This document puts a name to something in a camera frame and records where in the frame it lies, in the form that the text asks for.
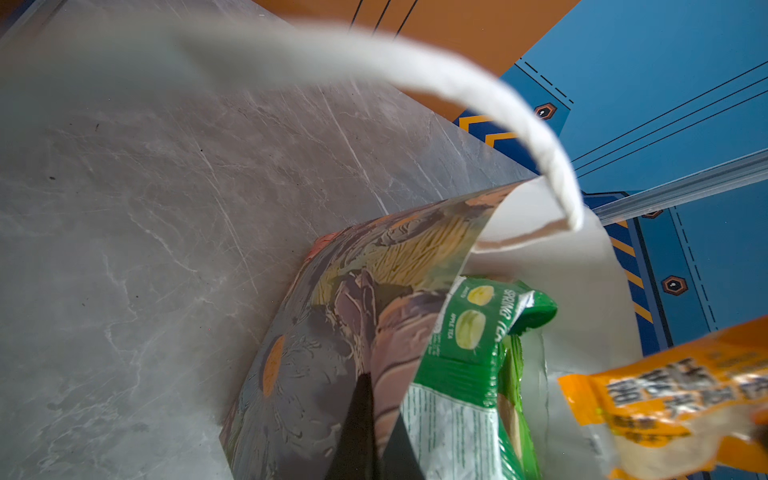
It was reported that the floral paper bag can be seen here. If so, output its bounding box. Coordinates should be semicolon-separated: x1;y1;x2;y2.
15;15;641;479

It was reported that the aluminium right corner post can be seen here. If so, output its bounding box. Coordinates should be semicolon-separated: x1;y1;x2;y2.
593;149;767;226

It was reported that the orange yellow snack packet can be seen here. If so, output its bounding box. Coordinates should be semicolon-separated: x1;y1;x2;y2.
558;317;767;479

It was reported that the green white snack packet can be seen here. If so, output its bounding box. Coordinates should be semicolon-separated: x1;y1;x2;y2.
401;277;558;479

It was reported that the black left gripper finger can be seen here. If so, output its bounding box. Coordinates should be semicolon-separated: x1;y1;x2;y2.
325;373;425;480

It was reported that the green Lays chips bag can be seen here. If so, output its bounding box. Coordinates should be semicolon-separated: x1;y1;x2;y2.
497;335;542;480

